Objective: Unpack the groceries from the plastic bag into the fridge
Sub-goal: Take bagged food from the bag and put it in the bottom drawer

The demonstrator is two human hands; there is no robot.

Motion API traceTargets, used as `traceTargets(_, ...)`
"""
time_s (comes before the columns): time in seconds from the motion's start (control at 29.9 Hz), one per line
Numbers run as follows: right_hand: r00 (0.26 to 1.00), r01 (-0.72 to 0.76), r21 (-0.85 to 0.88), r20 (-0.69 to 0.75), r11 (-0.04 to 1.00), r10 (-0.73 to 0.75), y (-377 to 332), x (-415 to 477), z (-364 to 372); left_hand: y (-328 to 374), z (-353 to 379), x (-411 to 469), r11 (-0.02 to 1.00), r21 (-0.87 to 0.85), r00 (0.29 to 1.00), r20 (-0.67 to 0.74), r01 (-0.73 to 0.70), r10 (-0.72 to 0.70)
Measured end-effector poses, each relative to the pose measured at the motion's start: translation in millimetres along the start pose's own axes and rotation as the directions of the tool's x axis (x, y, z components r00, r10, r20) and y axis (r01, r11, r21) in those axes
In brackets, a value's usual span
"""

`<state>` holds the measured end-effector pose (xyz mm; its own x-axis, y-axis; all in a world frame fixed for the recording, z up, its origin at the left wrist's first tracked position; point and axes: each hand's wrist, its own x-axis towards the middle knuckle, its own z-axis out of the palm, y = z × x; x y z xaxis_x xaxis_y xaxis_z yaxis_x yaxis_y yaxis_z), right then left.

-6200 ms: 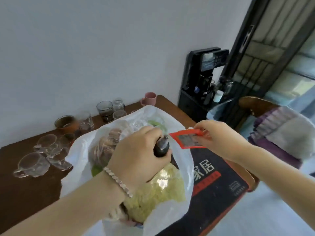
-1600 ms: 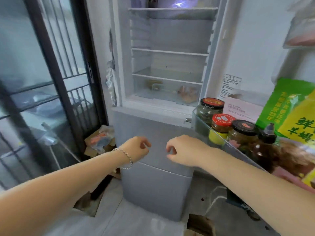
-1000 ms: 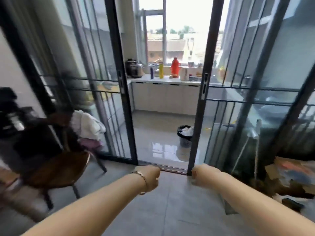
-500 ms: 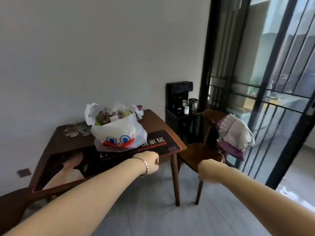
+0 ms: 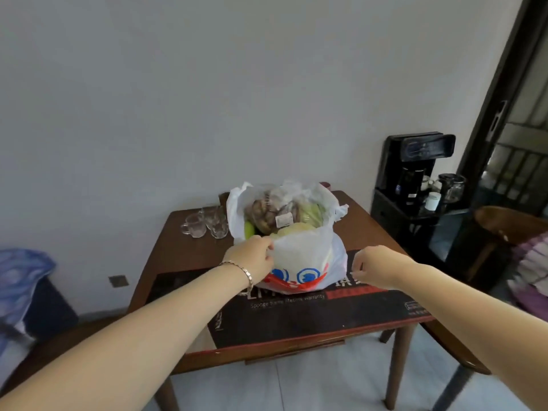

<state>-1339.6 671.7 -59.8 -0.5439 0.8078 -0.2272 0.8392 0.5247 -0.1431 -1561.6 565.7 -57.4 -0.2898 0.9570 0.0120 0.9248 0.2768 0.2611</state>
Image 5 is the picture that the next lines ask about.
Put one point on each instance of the brown wooden chair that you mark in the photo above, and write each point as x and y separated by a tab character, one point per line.
505	224

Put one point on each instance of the person's left hand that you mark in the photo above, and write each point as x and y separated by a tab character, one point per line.
248	258

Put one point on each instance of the wall socket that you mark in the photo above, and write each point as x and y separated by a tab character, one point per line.
118	281

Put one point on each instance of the person's left fingers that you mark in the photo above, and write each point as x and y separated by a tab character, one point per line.
266	248

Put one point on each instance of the pale green cabbage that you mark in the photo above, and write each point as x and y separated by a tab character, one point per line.
295	230

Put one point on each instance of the dark stool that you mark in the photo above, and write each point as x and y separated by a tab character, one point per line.
51	308

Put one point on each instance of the wrapped pack of brown mushrooms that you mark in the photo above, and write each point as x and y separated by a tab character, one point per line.
265	213

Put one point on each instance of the black cabinet stand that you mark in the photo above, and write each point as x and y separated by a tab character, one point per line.
398	226

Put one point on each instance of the brown wooden table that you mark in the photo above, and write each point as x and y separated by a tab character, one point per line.
180	256

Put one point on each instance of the person's right fingers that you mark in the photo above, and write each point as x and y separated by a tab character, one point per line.
358	263

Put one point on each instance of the person's right hand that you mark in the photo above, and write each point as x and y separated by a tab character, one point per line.
383	267

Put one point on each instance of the white cup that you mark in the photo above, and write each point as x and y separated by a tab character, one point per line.
432	201

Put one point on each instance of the blue patterned cloth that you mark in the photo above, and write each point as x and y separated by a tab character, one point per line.
19	282

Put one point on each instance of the white printed plastic shopping bag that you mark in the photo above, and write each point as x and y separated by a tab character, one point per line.
304	256

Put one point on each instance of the clear glass mug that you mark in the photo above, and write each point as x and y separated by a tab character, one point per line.
207	213
193	226
218	225

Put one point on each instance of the black printed table mat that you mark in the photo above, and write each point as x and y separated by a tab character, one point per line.
308	316

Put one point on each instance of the glass kettle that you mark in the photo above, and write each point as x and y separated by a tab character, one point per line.
451	187

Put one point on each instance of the purple pink striped cushion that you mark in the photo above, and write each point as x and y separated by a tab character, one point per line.
533	273

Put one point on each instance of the black sliding door frame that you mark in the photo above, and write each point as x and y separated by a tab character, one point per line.
496	102

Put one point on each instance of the green pepper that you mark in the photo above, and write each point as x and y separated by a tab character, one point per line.
249	229

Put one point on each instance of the red cup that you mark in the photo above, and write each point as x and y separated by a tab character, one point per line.
325	185

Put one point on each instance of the black water dispenser machine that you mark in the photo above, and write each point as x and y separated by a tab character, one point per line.
411	151

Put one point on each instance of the green leafy vegetable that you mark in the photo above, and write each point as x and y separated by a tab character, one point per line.
314	213

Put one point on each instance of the person's right forearm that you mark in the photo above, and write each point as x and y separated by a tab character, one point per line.
471	321

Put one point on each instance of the person's left forearm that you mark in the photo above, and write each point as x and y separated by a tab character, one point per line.
128	338

